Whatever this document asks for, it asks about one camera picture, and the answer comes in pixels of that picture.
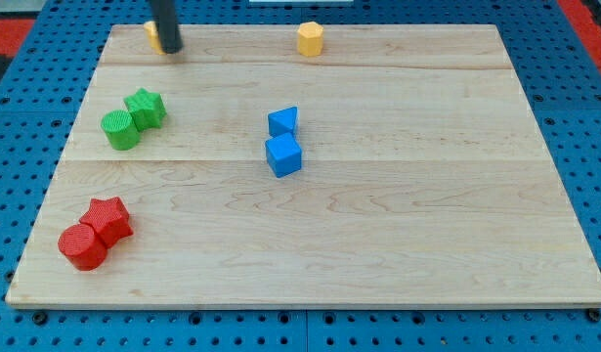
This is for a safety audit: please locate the blue cube block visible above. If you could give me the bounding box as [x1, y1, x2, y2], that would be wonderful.
[265, 133, 302, 178]

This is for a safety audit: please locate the blue triangle block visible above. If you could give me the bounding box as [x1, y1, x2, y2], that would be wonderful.
[267, 107, 298, 137]

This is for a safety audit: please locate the light wooden board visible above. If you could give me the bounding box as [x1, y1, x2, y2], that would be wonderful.
[6, 24, 601, 310]

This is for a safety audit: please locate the yellow hexagon block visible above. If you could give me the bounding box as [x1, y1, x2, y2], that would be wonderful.
[297, 22, 323, 57]

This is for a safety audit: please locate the green star block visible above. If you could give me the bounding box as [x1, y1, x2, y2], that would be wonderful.
[123, 88, 166, 131]

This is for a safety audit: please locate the green cylinder block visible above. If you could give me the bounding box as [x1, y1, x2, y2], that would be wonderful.
[101, 110, 140, 151]

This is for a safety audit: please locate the red star block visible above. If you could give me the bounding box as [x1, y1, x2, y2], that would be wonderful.
[79, 197, 133, 248]

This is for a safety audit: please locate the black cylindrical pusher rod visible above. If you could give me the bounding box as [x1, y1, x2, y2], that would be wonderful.
[149, 0, 183, 54]

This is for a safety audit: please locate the yellow block behind rod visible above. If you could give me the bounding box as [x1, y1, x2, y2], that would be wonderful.
[143, 21, 165, 55]

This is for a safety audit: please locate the red cylinder block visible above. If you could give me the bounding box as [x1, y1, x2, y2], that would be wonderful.
[58, 223, 107, 271]

